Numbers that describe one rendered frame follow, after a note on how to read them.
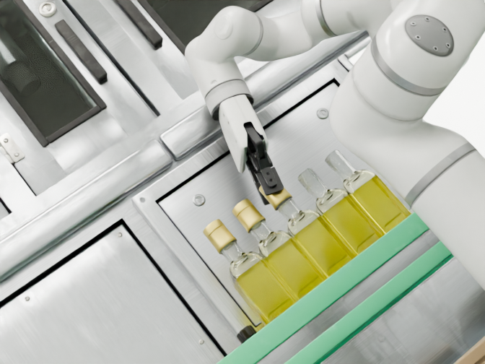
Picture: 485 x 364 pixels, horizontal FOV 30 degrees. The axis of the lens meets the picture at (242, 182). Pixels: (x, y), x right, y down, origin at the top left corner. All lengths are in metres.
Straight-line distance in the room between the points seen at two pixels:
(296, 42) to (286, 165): 0.23
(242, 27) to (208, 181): 0.29
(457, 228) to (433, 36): 0.20
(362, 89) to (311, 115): 0.68
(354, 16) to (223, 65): 0.25
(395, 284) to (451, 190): 0.34
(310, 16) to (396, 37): 0.47
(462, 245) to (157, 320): 0.71
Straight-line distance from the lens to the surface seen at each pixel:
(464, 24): 1.02
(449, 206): 0.97
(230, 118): 1.45
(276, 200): 1.43
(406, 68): 0.94
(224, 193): 1.58
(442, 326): 1.26
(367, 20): 1.38
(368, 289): 1.27
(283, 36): 1.55
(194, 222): 1.56
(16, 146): 1.69
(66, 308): 1.56
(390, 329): 1.24
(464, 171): 0.97
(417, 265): 1.30
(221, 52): 1.49
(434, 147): 0.98
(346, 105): 1.00
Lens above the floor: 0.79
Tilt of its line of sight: 16 degrees up
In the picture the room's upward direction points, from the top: 40 degrees counter-clockwise
